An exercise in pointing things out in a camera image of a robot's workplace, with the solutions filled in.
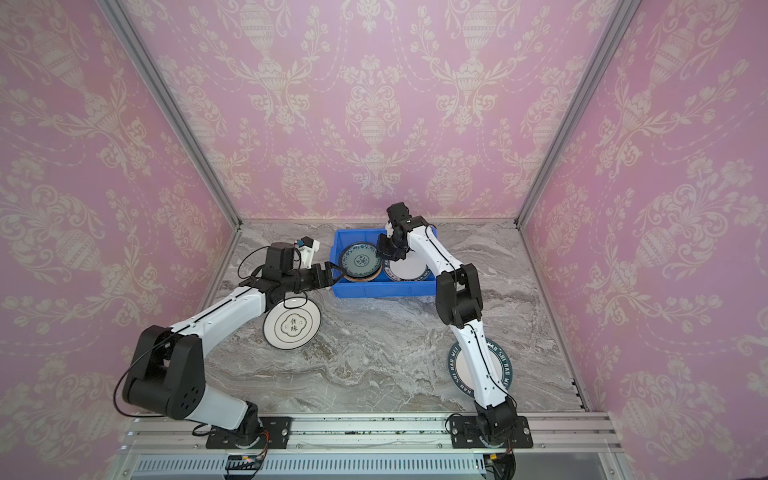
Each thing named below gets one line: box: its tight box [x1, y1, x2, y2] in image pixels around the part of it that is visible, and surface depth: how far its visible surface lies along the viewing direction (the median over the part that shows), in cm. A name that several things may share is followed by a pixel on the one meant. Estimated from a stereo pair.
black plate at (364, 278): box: [343, 266, 383, 282], surface depth 102 cm
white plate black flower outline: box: [263, 297, 322, 350], surface depth 94 cm
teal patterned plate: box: [341, 242, 382, 278], surface depth 106 cm
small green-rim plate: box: [383, 249, 431, 282], surface depth 105 cm
